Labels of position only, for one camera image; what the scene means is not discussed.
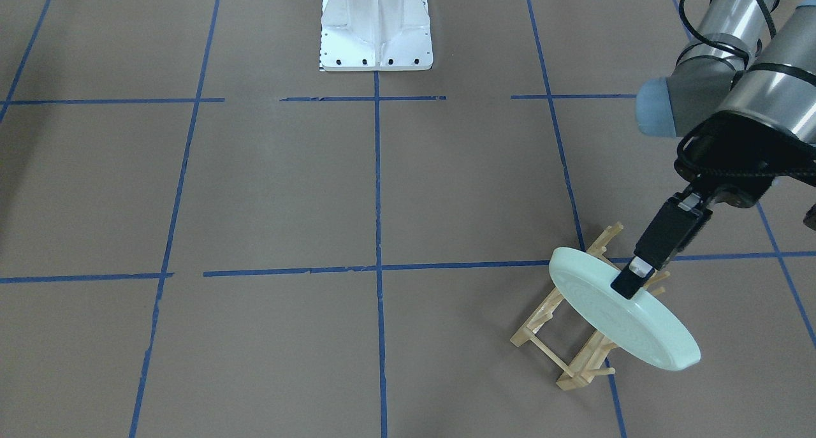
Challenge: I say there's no wooden dish rack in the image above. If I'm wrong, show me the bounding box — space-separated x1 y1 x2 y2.
510 222 671 391

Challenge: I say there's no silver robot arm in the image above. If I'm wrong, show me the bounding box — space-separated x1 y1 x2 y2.
610 0 815 299

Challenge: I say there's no light green round plate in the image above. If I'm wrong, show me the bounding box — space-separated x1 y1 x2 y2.
549 247 701 371

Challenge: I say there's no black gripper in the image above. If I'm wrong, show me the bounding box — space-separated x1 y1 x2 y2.
610 116 814 299

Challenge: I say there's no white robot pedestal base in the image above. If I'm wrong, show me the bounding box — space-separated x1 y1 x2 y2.
319 0 434 72

